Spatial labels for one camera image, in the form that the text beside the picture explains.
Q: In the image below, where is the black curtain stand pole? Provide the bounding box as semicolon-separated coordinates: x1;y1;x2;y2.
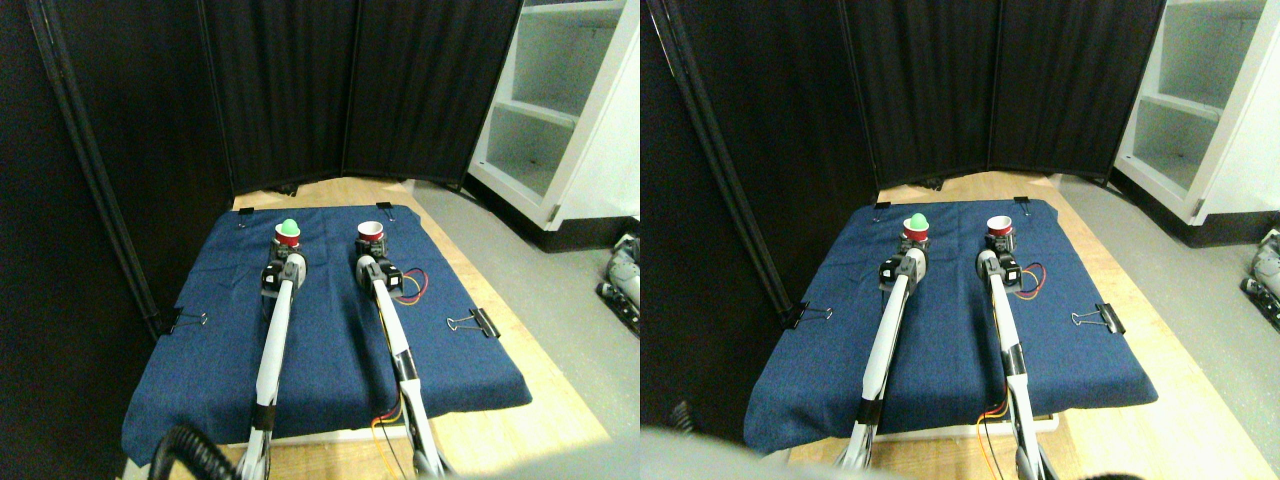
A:
30;0;167;341
655;0;798;328

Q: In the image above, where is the dark blue cloth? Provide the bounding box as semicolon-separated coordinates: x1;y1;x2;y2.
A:
121;205;534;468
743;200;1159;456

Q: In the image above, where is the white shelf unit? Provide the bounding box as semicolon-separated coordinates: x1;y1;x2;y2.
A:
466;0;640;237
1112;0;1280;229

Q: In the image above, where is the orange wire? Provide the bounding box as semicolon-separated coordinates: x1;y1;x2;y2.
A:
978;398;1009;479
372;403;403;479

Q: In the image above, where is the grey machine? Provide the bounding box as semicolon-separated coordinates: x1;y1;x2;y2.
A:
1240;230;1280;336
597;236;640;337

